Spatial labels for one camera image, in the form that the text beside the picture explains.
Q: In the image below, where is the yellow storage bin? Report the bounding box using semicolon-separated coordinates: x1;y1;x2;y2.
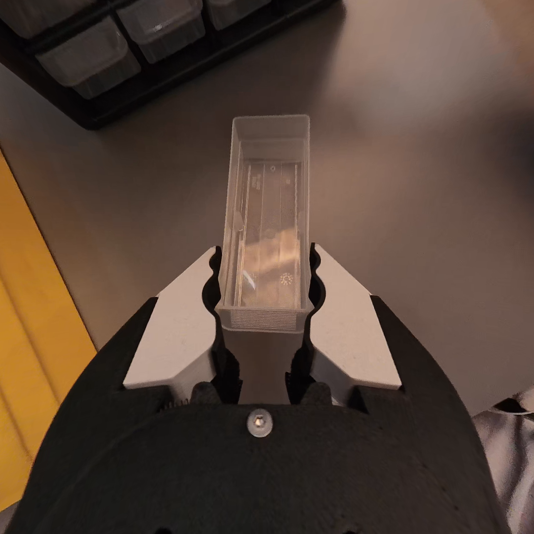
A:
0;148;99;515

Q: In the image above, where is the black drawer cabinet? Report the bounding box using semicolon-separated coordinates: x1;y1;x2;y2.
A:
0;0;347;131

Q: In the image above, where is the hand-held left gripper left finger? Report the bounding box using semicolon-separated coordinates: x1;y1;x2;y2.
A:
122;245;243;404

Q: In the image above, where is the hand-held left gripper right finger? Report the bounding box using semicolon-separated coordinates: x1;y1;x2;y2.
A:
285;243;404;406

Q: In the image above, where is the person's grey clothing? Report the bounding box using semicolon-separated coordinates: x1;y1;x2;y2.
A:
471;387;534;534

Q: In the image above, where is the clear plastic drawer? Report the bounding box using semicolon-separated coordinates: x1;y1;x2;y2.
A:
215;114;316;337

